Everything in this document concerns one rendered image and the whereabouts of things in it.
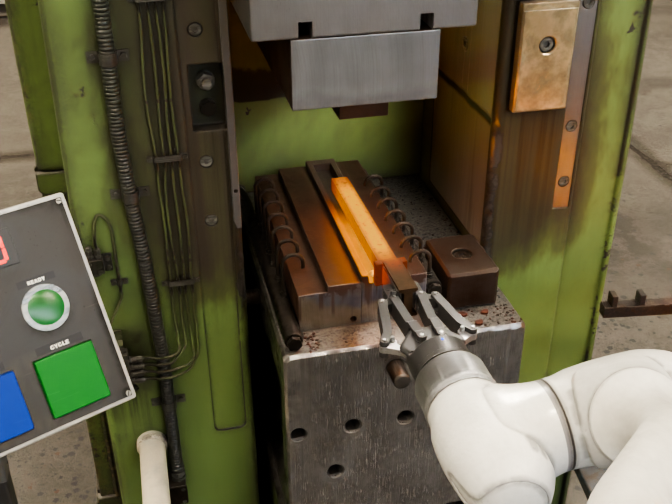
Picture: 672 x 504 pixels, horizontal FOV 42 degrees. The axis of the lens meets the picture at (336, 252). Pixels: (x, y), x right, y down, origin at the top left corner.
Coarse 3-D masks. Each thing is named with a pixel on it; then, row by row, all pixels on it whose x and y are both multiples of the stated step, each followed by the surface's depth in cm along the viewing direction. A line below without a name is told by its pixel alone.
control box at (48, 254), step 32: (0, 224) 107; (32, 224) 109; (64, 224) 111; (0, 256) 106; (32, 256) 108; (64, 256) 111; (0, 288) 106; (32, 288) 108; (64, 288) 110; (96, 288) 112; (0, 320) 106; (32, 320) 108; (64, 320) 110; (96, 320) 112; (0, 352) 105; (32, 352) 107; (96, 352) 112; (32, 384) 107; (128, 384) 114; (32, 416) 107; (64, 416) 109; (0, 448) 105
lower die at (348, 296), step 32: (320, 160) 167; (352, 160) 169; (288, 192) 158; (320, 192) 155; (320, 224) 147; (384, 224) 147; (320, 256) 138; (352, 256) 136; (416, 256) 138; (288, 288) 139; (320, 288) 132; (352, 288) 132; (320, 320) 134
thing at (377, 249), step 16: (336, 192) 148; (352, 192) 146; (352, 208) 141; (352, 224) 139; (368, 224) 136; (368, 240) 131; (384, 240) 131; (368, 256) 131; (384, 256) 127; (400, 272) 121; (400, 288) 117; (416, 288) 117
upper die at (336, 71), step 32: (384, 32) 114; (416, 32) 114; (288, 64) 114; (320, 64) 113; (352, 64) 114; (384, 64) 115; (416, 64) 116; (288, 96) 117; (320, 96) 116; (352, 96) 117; (384, 96) 118; (416, 96) 119
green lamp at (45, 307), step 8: (32, 296) 108; (40, 296) 108; (48, 296) 109; (56, 296) 109; (32, 304) 108; (40, 304) 108; (48, 304) 109; (56, 304) 109; (32, 312) 108; (40, 312) 108; (48, 312) 108; (56, 312) 109; (40, 320) 108; (48, 320) 108; (56, 320) 109
